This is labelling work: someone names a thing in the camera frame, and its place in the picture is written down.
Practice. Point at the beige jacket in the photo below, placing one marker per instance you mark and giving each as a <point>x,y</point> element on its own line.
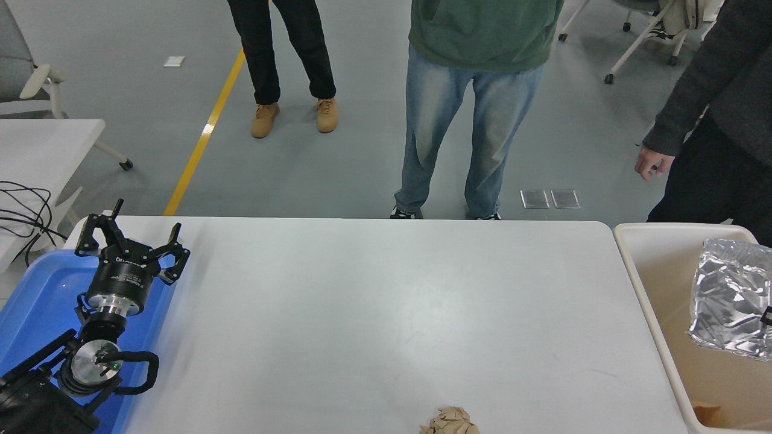
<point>681,15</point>

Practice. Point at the crumpled tan paper ball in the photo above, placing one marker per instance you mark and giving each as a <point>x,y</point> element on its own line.
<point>449,422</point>

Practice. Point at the white wheeled chair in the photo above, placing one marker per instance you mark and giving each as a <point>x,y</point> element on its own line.
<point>639,42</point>

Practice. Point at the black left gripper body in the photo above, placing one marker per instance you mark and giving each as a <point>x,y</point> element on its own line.
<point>123,277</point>

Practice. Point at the brown cardboard piece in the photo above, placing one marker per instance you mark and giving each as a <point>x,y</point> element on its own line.
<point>705,413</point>

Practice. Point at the person's hand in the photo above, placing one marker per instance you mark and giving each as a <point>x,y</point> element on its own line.
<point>652,163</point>

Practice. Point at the white side table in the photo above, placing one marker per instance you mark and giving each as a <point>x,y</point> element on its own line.
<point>36,150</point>

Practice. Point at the blue plastic tray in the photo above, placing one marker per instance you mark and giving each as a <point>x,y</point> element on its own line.
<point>42,289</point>

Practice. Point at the white floor patch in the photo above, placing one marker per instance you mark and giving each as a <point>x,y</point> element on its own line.
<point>174,61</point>

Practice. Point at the large pale plastic bin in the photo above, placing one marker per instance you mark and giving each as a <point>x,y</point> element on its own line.
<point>663,289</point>

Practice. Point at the grey office chair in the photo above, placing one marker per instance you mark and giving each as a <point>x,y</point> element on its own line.
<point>12,54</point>

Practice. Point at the silver foil tray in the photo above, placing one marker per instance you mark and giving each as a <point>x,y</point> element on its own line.
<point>730,301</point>

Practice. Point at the clear floor plate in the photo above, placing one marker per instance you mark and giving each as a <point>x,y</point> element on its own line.
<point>566,198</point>
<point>535,199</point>

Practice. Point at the person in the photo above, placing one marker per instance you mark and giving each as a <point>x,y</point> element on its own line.
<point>724,90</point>
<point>265,48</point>
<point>482,36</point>

